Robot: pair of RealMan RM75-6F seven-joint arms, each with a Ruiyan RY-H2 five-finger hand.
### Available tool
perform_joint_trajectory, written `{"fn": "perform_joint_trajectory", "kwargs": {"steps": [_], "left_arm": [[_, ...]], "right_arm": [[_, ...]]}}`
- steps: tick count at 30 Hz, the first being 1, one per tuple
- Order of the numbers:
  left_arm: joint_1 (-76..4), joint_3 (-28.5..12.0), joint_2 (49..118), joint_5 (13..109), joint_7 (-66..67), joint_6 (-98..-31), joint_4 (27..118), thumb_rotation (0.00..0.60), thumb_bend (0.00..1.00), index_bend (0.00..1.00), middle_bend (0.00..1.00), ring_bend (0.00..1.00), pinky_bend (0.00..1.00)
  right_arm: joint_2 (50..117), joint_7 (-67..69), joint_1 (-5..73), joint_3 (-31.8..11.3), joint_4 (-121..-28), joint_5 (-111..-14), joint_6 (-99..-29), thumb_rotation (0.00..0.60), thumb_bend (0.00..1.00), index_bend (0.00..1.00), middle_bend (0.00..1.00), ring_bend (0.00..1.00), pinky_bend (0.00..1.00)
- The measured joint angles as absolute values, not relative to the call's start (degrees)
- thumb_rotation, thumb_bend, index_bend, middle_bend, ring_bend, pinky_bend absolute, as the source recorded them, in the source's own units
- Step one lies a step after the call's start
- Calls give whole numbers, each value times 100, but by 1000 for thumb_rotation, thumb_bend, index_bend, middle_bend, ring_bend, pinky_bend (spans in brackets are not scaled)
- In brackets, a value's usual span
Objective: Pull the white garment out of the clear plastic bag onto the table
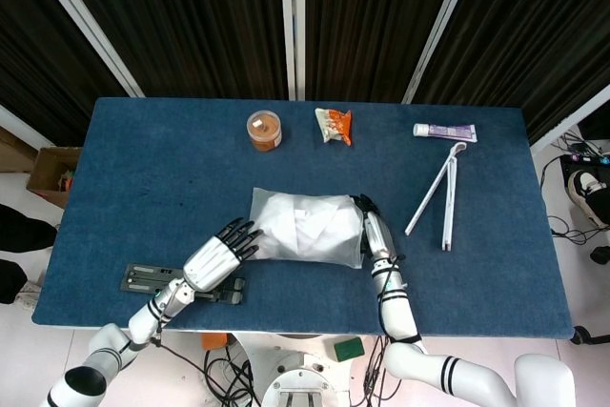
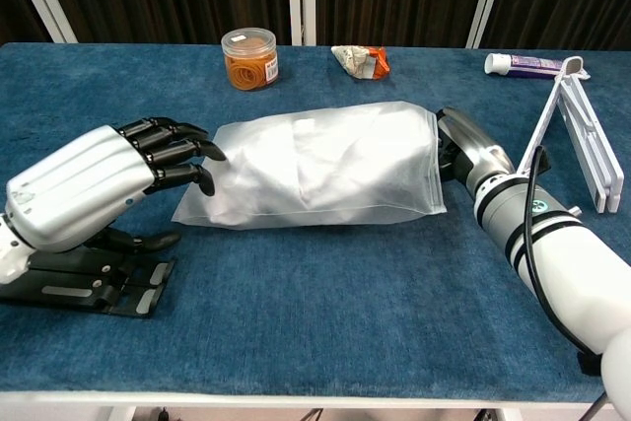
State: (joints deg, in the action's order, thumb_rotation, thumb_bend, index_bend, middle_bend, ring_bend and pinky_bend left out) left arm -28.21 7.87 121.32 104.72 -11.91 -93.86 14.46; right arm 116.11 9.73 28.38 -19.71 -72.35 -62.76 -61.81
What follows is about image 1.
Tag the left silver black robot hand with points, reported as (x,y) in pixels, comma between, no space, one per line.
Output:
(212,259)

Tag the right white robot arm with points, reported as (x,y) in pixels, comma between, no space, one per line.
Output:
(400,316)

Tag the dark pleated curtain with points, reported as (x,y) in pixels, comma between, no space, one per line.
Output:
(190,21)

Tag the clear jar of rubber bands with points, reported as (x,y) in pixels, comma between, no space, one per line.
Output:
(263,133)

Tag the brown cardboard box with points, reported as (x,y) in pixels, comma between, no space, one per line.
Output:
(45,173)

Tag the white folding stand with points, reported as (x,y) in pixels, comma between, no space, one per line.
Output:
(450,207)

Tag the crumpled orange snack wrapper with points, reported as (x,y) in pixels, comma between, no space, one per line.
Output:
(336,126)

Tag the green block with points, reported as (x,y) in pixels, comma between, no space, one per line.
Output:
(349,349)

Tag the purple toothpaste tube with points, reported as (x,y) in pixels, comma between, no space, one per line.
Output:
(448,131)

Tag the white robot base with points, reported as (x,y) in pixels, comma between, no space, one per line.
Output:
(295,369)

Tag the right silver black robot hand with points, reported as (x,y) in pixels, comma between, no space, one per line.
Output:
(379,235)

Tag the black and white shoe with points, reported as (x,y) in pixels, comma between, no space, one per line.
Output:
(588,192)

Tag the white frame post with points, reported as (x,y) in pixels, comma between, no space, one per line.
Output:
(299,21)
(572,118)
(86,21)
(286,21)
(443,21)
(16,126)

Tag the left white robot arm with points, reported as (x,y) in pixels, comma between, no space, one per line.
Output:
(143,319)

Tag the translucent plastic zip bag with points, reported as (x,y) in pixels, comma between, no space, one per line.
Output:
(259,197)

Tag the black power strip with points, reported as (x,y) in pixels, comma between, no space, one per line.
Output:
(588,154)

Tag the orange block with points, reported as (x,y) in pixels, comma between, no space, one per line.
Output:
(213,341)

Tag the white garment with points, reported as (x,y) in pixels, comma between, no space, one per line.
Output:
(314,226)

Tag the black folding stand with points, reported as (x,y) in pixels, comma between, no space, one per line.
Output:
(143,278)

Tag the blue table cloth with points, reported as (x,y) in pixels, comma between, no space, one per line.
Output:
(167,164)

